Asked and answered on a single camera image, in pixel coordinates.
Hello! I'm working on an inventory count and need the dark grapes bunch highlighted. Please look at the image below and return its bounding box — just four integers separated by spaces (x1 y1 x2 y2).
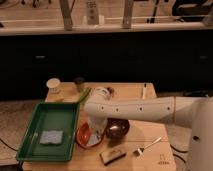
106 87 115 96

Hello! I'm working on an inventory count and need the wooden block brush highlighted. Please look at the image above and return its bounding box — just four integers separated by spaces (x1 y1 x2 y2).
100 145 127 166

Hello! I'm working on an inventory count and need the blue sponge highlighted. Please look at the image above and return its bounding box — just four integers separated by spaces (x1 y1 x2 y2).
40 130 63 145

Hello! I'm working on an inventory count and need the dark capped spice jar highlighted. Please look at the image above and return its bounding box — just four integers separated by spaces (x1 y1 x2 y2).
74 77 85 92

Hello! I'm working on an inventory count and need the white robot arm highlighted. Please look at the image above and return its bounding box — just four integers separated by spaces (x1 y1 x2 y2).
84 87 213 171

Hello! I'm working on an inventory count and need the white marker pen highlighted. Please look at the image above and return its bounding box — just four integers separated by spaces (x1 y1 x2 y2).
142 83 147 99

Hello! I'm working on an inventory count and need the red bowl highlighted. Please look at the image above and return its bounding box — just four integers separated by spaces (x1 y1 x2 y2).
76 122 104 149

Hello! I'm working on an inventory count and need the dark purple bowl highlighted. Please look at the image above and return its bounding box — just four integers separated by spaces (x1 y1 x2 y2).
106 118 130 139

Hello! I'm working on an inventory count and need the green plastic tray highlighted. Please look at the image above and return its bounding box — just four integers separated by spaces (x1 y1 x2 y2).
16 102 80 162

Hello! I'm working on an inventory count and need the green cucumber toy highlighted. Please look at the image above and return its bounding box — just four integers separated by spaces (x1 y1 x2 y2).
77 88 91 103

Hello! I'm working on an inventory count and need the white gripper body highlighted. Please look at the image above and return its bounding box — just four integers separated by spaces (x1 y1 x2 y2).
87 117 108 134

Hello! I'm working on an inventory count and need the silver fork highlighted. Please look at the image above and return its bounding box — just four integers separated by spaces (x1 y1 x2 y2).
133 137 162 157

